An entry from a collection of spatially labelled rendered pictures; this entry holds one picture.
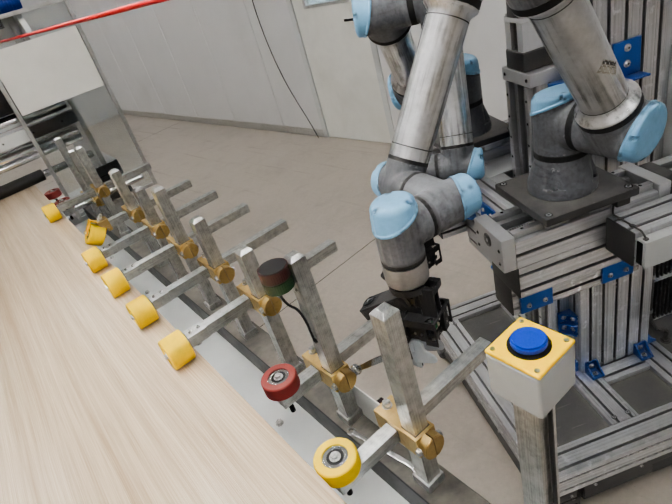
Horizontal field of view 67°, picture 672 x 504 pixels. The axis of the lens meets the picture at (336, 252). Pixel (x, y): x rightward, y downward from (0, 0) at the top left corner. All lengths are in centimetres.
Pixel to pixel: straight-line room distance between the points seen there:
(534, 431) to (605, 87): 60
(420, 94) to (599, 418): 126
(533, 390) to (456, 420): 152
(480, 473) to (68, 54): 291
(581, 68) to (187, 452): 99
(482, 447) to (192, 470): 123
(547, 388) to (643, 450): 121
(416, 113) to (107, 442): 91
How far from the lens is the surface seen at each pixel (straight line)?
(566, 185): 123
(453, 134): 122
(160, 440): 116
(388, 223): 77
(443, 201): 83
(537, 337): 61
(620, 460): 179
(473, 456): 202
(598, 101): 104
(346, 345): 121
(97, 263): 191
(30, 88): 332
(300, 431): 140
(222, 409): 113
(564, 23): 93
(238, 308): 129
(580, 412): 186
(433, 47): 93
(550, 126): 118
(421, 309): 89
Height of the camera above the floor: 165
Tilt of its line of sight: 31 degrees down
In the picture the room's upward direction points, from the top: 17 degrees counter-clockwise
